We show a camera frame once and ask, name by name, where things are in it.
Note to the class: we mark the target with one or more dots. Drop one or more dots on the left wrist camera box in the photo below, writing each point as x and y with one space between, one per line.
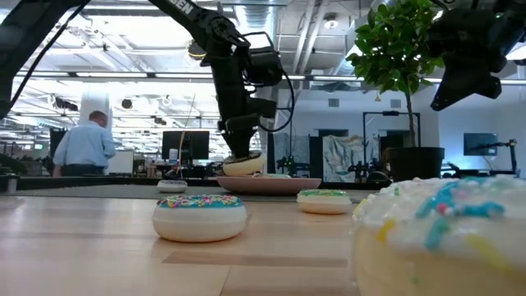
267 66

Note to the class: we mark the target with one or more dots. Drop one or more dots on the large pale green donut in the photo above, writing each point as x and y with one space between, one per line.
273 176

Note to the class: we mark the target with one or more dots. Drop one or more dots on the white board panel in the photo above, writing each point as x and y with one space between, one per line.
121 162

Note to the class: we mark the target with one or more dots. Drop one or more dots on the black desk monitor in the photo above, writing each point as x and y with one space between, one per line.
193 144

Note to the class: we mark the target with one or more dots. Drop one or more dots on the black plant pot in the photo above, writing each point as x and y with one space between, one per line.
415 164

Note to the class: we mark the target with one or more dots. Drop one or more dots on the pale crumpled tarp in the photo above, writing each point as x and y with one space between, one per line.
345 152

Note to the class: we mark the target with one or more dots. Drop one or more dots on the small purple donut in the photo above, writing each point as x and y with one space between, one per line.
172 187

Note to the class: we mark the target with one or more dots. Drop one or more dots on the black aluminium table frame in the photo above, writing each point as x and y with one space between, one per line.
82 181

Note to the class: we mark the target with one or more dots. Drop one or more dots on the small green donut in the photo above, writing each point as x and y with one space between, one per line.
324 204

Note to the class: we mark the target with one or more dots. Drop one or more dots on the pink plate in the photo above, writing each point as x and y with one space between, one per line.
267 186

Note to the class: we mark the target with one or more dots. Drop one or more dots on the large chocolate iced donut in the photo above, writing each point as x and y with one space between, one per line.
242 167

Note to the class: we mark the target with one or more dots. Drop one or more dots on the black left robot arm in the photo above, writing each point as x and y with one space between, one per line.
193 12

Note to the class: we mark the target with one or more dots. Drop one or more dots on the black rectangular frame stand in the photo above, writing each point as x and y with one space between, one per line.
364 140

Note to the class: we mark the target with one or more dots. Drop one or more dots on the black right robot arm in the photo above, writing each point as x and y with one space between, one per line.
515 24

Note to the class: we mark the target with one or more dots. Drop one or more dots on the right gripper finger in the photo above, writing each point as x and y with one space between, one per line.
450 80
481 90

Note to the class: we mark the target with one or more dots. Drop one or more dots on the small black background robot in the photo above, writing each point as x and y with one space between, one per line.
292 164

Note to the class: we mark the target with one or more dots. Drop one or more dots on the white pillar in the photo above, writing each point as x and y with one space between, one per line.
94 103

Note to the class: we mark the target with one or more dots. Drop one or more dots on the small teal sprinkled donut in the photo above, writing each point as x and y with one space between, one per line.
199 224

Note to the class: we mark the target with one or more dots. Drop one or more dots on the wall mounted dark screen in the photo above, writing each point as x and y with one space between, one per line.
478 144

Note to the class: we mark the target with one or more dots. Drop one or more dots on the green leafy plant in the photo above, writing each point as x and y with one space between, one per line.
390 49

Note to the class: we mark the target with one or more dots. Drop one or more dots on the large white teal-drizzled donut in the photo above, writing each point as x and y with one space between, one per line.
431 255

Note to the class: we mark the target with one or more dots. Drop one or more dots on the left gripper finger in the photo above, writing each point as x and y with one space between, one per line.
235 144
250 141

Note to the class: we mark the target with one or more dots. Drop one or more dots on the person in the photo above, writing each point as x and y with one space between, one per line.
84 148

